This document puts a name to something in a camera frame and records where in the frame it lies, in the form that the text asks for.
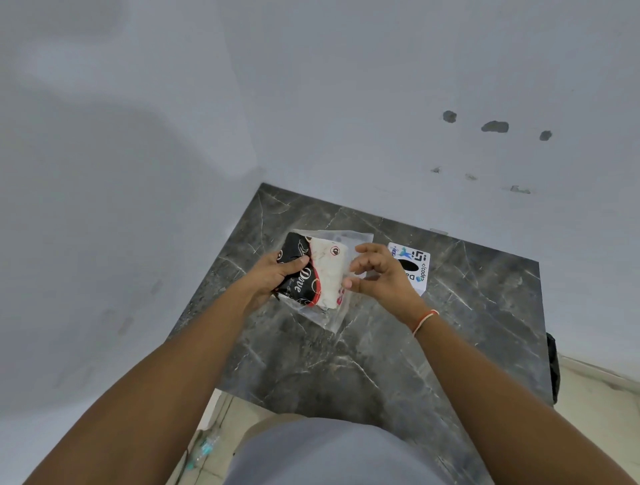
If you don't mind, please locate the person's left hand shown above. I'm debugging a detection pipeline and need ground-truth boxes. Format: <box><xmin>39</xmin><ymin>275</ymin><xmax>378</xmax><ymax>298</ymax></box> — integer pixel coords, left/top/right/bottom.
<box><xmin>233</xmin><ymin>249</ymin><xmax>311</xmax><ymax>316</ymax></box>

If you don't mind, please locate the grey shirt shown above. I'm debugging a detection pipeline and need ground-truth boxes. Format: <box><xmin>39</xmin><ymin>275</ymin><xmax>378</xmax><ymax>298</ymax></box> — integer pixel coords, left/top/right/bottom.
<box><xmin>225</xmin><ymin>417</ymin><xmax>449</xmax><ymax>485</ymax></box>

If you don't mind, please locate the person's right hand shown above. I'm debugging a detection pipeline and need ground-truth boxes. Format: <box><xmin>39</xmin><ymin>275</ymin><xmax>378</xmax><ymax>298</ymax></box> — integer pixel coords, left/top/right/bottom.
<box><xmin>343</xmin><ymin>243</ymin><xmax>426</xmax><ymax>326</ymax></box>

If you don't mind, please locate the black lined trash bin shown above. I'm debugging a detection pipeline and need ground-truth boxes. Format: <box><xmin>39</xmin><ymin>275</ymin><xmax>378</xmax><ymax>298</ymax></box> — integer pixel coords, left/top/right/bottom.
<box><xmin>545</xmin><ymin>332</ymin><xmax>561</xmax><ymax>406</ymax></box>

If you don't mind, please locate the person's right forearm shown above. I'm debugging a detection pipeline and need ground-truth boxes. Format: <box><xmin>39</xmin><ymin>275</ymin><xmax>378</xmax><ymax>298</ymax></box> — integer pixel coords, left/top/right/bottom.
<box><xmin>413</xmin><ymin>312</ymin><xmax>639</xmax><ymax>485</ymax></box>

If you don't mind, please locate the white stickered tissue box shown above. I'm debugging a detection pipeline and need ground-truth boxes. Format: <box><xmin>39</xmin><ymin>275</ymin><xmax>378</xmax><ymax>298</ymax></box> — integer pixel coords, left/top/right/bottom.
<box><xmin>387</xmin><ymin>242</ymin><xmax>431</xmax><ymax>296</ymax></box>

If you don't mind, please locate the red and white thread bracelet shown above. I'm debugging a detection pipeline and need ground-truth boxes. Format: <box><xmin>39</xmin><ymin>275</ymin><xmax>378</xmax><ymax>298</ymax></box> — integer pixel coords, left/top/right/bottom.
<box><xmin>411</xmin><ymin>309</ymin><xmax>441</xmax><ymax>337</ymax></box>

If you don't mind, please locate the clear plastic bottle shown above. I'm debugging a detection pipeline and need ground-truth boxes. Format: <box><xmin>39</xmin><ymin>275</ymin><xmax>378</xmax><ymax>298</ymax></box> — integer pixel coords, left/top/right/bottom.
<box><xmin>182</xmin><ymin>429</ymin><xmax>221</xmax><ymax>473</ymax></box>

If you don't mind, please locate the person's left forearm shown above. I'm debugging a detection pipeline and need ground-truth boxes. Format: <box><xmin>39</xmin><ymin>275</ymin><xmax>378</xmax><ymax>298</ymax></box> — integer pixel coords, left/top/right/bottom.
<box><xmin>22</xmin><ymin>285</ymin><xmax>261</xmax><ymax>485</ymax></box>

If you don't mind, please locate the clear plastic tissue packet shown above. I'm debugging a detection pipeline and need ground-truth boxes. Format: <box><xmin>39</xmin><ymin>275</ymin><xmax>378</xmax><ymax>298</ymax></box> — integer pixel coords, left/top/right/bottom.
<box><xmin>271</xmin><ymin>229</ymin><xmax>375</xmax><ymax>334</ymax></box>

